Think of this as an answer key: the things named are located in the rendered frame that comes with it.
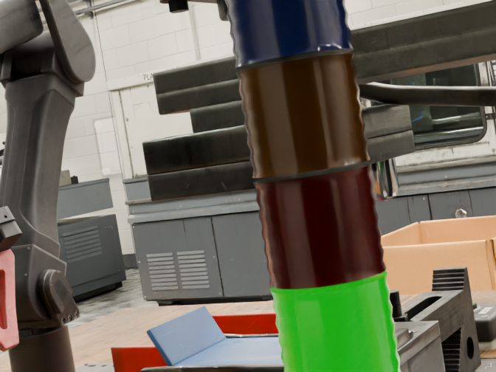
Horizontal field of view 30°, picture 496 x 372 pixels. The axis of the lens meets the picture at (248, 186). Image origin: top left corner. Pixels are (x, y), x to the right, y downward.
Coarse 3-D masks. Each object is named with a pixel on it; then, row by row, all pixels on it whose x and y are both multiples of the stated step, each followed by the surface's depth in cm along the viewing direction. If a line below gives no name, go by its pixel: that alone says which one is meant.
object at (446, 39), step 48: (384, 48) 50; (432, 48) 49; (480, 48) 47; (192, 96) 57; (240, 96) 55; (144, 144) 55; (192, 144) 53; (240, 144) 51; (384, 144) 60; (192, 192) 53; (384, 192) 62
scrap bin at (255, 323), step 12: (228, 324) 93; (240, 324) 93; (252, 324) 92; (264, 324) 91; (120, 348) 86; (132, 348) 85; (144, 348) 84; (120, 360) 86; (132, 360) 85; (144, 360) 85; (156, 360) 84
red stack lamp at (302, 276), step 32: (256, 192) 30; (288, 192) 28; (320, 192) 28; (352, 192) 28; (288, 224) 28; (320, 224) 28; (352, 224) 28; (288, 256) 28; (320, 256) 28; (352, 256) 28; (288, 288) 28
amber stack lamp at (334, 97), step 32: (288, 64) 28; (320, 64) 28; (352, 64) 29; (256, 96) 28; (288, 96) 28; (320, 96) 28; (352, 96) 28; (256, 128) 28; (288, 128) 28; (320, 128) 28; (352, 128) 28; (256, 160) 29; (288, 160) 28; (320, 160) 28; (352, 160) 28
